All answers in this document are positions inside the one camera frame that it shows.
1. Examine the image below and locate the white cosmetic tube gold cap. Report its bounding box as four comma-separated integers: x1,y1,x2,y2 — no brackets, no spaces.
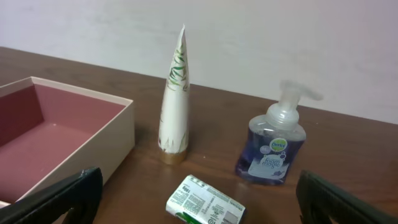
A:
158,27,190,165

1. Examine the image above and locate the white box with pink interior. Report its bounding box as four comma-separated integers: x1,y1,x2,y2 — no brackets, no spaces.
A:
1,77,135,207

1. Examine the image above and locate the green white soap bar pack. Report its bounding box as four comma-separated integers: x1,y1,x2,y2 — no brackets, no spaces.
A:
165,175,246,224

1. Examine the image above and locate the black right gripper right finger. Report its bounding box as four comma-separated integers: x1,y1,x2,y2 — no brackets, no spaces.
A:
296,170,397,224

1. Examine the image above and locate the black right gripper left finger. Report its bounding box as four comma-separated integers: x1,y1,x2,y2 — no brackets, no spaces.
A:
1,167,103,224

